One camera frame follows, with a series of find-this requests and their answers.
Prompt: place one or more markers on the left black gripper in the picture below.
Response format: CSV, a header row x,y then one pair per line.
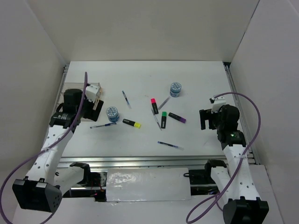
x,y
93,114

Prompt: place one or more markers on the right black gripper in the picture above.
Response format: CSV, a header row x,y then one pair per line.
x,y
206,114

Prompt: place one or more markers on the blue slime jar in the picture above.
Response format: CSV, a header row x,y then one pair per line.
x,y
175,89
112,114

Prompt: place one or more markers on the purple highlighter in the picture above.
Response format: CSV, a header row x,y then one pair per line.
x,y
176,117

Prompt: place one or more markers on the blue pen bottom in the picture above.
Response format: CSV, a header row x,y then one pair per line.
x,y
170,145

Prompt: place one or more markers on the yellow highlighter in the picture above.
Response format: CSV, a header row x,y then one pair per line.
x,y
131,123

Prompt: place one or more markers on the green highlighter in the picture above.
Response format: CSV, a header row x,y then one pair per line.
x,y
163,120

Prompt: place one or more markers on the clear pen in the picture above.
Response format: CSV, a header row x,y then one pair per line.
x,y
160,107
156,119

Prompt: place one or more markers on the pink highlighter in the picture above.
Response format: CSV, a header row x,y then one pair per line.
x,y
154,106

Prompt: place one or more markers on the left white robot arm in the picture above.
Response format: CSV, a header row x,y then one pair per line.
x,y
43,187

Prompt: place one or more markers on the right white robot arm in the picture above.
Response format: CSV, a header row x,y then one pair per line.
x,y
242,202

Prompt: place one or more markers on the blue pen near organizer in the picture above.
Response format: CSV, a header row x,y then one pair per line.
x,y
109,124

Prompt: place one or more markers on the clear three-compartment organizer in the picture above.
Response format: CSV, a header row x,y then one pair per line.
x,y
79,88

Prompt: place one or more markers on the blue refill pen top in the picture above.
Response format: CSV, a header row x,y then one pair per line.
x,y
127,101

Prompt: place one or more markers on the white foam board cover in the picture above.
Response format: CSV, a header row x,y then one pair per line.
x,y
151,184

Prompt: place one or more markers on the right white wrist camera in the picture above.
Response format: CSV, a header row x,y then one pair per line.
x,y
217,103

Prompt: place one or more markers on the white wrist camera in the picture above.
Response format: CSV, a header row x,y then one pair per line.
x,y
93,92
217,103

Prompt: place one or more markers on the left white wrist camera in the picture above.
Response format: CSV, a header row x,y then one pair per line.
x,y
93,92

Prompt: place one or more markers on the aluminium left rail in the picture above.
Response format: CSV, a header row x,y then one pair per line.
x,y
66,67

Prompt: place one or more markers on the aluminium rail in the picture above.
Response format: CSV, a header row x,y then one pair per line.
x,y
101,163
237,100
66,67

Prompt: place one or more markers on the aluminium front rail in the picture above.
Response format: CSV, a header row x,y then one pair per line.
x,y
101,163

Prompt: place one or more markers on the aluminium right rail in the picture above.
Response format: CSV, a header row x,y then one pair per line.
x,y
237,100

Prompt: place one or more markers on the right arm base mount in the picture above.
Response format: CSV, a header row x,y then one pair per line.
x,y
201,183

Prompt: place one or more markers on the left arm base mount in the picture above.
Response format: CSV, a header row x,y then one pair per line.
x,y
95,188

